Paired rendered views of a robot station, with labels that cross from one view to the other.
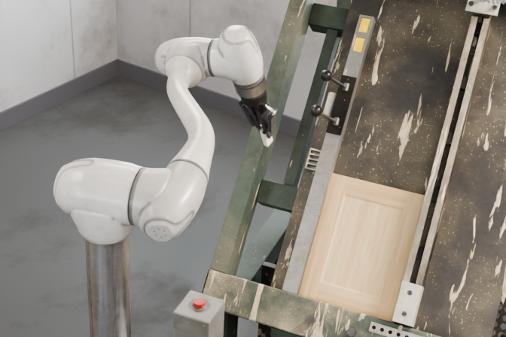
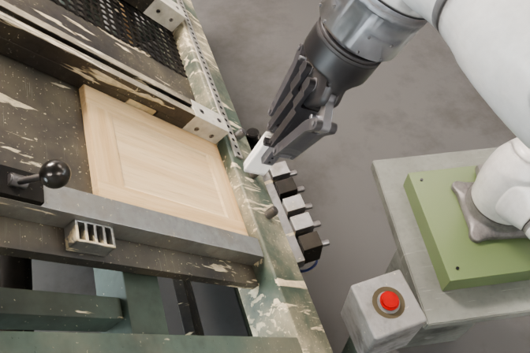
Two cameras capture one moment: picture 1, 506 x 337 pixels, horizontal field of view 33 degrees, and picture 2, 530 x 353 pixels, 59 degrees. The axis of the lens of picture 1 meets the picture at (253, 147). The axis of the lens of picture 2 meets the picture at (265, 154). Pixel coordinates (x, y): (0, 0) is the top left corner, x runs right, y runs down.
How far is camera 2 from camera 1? 256 cm
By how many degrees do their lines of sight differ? 87
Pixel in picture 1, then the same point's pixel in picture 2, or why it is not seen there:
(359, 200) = (122, 167)
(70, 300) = not seen: outside the picture
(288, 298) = (268, 243)
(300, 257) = (227, 237)
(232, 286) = (300, 321)
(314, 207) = (167, 222)
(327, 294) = (233, 208)
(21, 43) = not seen: outside the picture
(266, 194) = not seen: hidden behind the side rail
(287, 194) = (141, 299)
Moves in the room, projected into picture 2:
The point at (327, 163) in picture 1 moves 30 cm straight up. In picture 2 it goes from (98, 204) to (24, 66)
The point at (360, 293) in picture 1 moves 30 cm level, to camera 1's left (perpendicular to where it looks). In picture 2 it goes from (214, 173) to (293, 259)
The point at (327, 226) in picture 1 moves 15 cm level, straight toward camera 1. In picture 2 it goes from (173, 209) to (237, 176)
